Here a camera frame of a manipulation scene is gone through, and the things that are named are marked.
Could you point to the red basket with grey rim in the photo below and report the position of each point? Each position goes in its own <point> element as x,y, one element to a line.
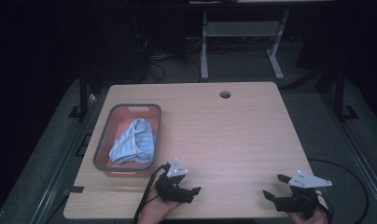
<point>119,124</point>

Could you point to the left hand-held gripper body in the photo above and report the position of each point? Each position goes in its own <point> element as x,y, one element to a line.
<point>171,188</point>

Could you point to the person's left hand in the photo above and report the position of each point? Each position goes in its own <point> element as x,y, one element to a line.
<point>154,210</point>

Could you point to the aluminium frame rail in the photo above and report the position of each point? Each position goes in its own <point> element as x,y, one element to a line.
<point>357,155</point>
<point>65,158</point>

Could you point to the black metal frame post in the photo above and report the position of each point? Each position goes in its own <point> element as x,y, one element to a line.
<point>83,96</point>
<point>339,93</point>

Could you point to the black tape strip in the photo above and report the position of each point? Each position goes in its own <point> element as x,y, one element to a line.
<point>74,189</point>

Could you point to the grey metal stand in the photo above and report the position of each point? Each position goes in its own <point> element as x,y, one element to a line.
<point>239,28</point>

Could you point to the blue striped cloth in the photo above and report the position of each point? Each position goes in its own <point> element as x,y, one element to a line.
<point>136,143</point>

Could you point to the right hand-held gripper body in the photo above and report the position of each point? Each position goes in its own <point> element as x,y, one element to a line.
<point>301,200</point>

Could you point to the person's right hand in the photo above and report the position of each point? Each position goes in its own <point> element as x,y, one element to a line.
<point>311,220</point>

